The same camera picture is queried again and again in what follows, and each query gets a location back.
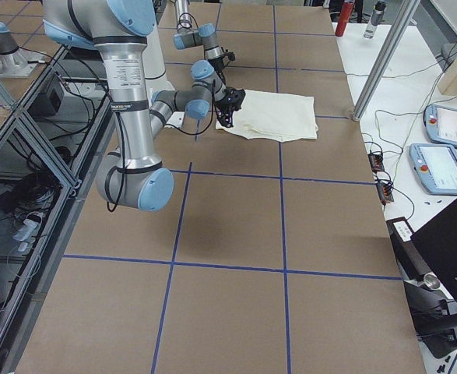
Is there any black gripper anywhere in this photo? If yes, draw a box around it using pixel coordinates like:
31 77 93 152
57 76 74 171
206 48 236 78
215 87 246 128

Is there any cream long-sleeve cat shirt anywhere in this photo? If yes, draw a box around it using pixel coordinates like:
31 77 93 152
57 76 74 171
216 90 318 143

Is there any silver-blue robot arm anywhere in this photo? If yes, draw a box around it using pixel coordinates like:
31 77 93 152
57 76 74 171
43 1 245 211
174 0 235 83

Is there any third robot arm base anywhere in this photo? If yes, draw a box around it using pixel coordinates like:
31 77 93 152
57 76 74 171
0 22 44 78

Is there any red cylindrical bottle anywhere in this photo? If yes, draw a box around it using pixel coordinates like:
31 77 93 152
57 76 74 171
335 0 355 37

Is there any clear water bottle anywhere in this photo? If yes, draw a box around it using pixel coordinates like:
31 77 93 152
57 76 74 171
363 0 386 39

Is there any near blue teach pendant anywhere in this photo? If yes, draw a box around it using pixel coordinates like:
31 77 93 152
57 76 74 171
409 143 457 196

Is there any blue teach pendant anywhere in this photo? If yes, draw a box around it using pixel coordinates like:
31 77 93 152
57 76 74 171
409 143 457 196
424 104 457 148

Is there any far blue teach pendant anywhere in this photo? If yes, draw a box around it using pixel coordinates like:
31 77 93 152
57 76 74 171
424 104 457 148

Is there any aluminium frame post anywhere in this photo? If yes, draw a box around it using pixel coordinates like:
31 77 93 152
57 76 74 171
351 0 420 122

